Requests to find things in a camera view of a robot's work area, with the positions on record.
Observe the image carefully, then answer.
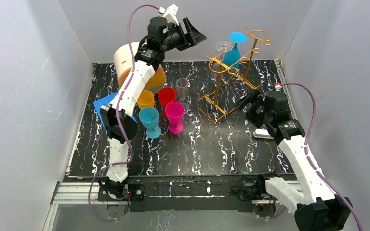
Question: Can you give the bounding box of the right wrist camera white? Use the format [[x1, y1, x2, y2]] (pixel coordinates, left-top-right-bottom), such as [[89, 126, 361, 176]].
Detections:
[[274, 83, 283, 91]]

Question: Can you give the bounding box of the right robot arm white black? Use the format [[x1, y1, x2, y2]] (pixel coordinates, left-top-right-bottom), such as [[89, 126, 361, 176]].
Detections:
[[234, 90, 352, 231]]

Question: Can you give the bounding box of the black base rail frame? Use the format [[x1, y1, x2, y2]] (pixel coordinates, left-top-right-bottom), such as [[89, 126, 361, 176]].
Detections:
[[49, 173, 301, 220]]

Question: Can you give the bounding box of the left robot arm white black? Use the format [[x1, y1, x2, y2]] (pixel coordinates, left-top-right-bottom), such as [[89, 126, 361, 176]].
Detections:
[[100, 16, 207, 183]]

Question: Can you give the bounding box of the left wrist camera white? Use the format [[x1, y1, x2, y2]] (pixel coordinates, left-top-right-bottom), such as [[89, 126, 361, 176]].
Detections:
[[159, 4, 180, 26]]

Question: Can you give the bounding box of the gold wire glass rack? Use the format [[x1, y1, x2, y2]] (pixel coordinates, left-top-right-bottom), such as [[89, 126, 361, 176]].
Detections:
[[197, 27, 273, 125]]

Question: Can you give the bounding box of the blue flat sheet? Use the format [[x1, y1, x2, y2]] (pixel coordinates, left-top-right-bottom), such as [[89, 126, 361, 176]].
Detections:
[[93, 91, 138, 140]]

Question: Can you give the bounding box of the light blue wine glass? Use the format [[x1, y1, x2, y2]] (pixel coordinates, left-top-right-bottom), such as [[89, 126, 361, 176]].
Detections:
[[139, 107, 161, 139]]

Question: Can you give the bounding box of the magenta wine glass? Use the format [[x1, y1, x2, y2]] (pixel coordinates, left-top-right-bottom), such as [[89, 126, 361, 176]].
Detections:
[[165, 102, 185, 134]]

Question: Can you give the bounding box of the red wine glass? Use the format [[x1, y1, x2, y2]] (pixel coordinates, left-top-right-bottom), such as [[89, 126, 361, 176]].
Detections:
[[158, 87, 176, 117]]

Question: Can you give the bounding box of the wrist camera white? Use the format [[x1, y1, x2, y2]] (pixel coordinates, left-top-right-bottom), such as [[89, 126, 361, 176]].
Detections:
[[159, 4, 180, 26], [274, 83, 283, 91]]

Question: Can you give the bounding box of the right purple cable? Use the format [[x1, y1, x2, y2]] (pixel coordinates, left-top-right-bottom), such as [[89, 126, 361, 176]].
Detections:
[[268, 82, 364, 231]]

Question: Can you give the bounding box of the clear wine glass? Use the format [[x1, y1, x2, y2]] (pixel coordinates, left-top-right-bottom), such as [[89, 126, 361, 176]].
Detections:
[[176, 78, 189, 113], [210, 40, 233, 80]]

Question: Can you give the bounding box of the white oblong case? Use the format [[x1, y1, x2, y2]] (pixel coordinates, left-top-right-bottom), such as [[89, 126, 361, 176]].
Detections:
[[253, 129, 273, 139]]

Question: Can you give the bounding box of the yellow wine glass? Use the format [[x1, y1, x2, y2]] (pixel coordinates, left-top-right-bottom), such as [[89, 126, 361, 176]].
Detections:
[[137, 90, 155, 110]]

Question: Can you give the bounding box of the white cylindrical drawer box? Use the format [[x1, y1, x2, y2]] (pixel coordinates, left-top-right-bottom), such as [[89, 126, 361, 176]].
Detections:
[[114, 44, 166, 94]]

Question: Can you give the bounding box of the teal wine glass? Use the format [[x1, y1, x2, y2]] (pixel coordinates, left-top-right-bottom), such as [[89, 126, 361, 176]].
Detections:
[[223, 32, 247, 69]]

